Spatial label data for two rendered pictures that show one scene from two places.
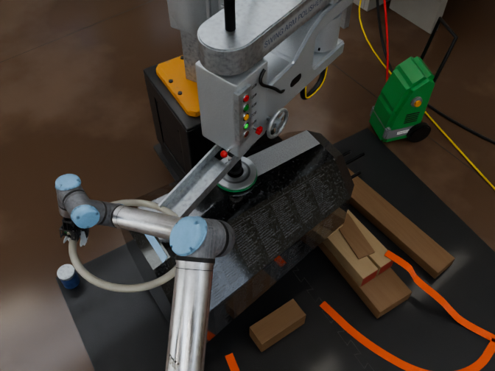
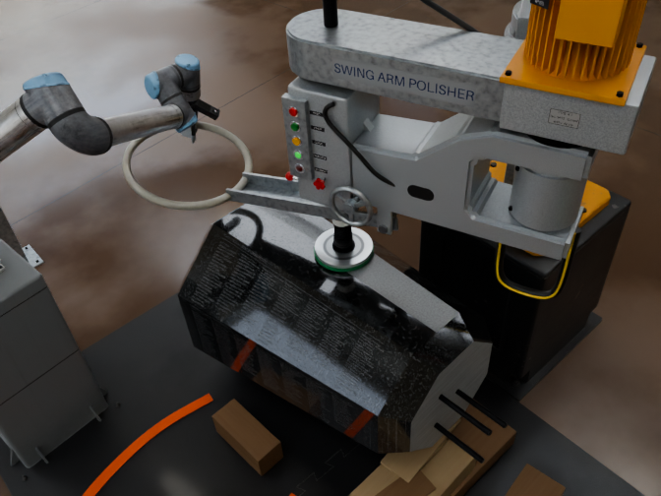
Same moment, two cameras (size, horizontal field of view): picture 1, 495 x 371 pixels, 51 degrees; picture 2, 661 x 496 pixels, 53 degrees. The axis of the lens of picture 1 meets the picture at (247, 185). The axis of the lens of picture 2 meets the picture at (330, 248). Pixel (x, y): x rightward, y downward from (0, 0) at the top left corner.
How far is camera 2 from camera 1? 2.18 m
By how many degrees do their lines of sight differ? 53
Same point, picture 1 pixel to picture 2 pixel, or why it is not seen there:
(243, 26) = (338, 31)
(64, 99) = not seen: hidden behind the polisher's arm
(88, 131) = not seen: hidden behind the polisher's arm
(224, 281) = (215, 297)
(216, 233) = (48, 102)
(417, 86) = not seen: outside the picture
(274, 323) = (241, 424)
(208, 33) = (317, 14)
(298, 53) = (429, 154)
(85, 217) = (148, 83)
